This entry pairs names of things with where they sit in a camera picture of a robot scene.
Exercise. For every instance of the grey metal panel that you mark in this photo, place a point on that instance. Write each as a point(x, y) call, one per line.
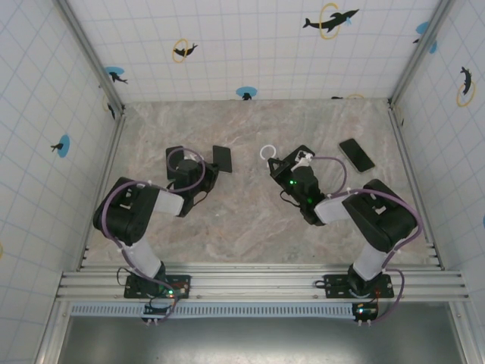
point(265, 341)

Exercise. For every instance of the blue circle shark sticker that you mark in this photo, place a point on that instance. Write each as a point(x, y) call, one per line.
point(113, 71)

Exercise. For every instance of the aluminium side rail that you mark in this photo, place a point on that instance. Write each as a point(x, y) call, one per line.
point(104, 182)
point(415, 182)

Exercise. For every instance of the blue blob sticker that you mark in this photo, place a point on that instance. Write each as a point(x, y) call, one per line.
point(422, 27)

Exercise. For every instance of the small controller board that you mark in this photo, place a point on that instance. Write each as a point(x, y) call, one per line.
point(364, 311)
point(161, 309)

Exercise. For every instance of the aluminium frame post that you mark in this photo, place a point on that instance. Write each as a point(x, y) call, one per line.
point(51, 337)
point(89, 53)
point(464, 333)
point(420, 53)

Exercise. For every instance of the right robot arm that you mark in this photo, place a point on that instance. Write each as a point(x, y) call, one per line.
point(379, 220)

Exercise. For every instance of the blue circle penguin sticker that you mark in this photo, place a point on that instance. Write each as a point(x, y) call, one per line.
point(246, 91)

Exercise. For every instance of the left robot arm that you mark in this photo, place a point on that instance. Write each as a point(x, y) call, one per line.
point(144, 261)

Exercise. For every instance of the blue oval fish sticker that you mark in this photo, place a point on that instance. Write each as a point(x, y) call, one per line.
point(65, 146)

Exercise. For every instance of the aluminium rail beam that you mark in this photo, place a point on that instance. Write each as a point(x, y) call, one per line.
point(257, 282)

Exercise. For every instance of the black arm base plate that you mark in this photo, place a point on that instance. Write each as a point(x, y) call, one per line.
point(136, 288)
point(335, 286)

